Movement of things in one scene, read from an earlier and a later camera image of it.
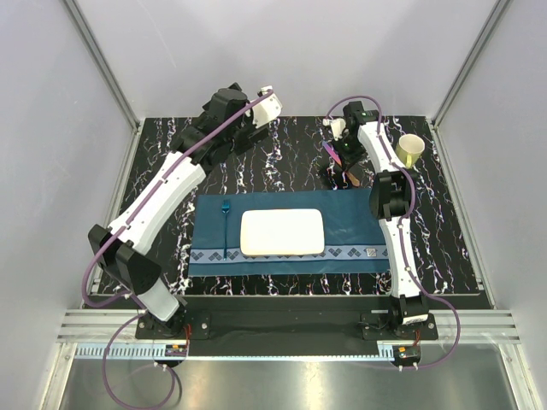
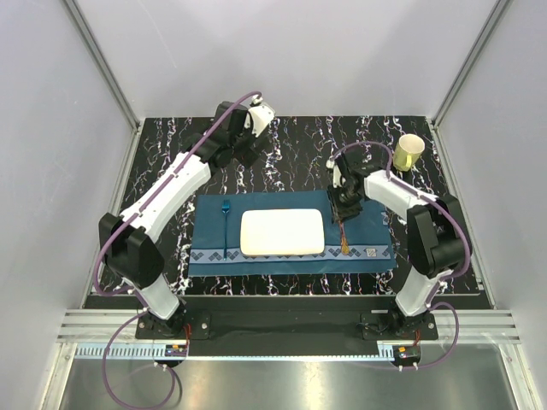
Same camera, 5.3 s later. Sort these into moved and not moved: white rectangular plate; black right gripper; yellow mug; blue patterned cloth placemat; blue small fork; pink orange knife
Moved: pink orange knife; black right gripper
Not moved: blue small fork; white rectangular plate; yellow mug; blue patterned cloth placemat
